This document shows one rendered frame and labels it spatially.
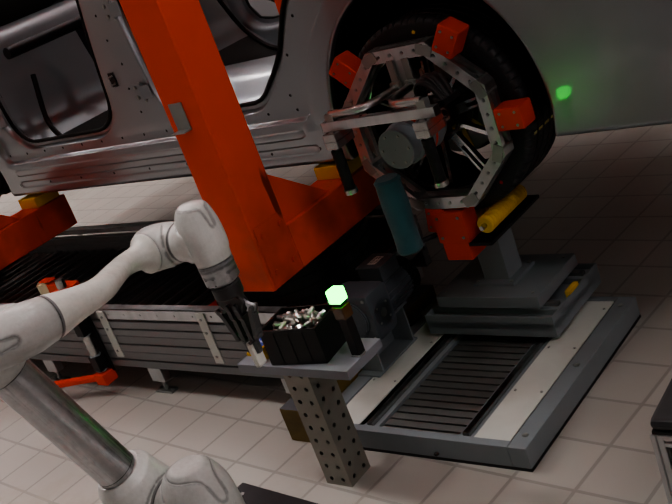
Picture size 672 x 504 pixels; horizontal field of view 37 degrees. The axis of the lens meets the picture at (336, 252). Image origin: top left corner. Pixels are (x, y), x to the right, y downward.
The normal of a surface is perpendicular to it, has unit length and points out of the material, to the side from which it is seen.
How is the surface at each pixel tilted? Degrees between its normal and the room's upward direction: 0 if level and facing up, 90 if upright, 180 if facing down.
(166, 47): 90
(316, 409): 90
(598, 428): 0
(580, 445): 0
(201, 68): 90
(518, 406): 0
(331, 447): 90
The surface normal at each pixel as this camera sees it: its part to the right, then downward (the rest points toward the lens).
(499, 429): -0.33, -0.88
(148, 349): -0.57, 0.47
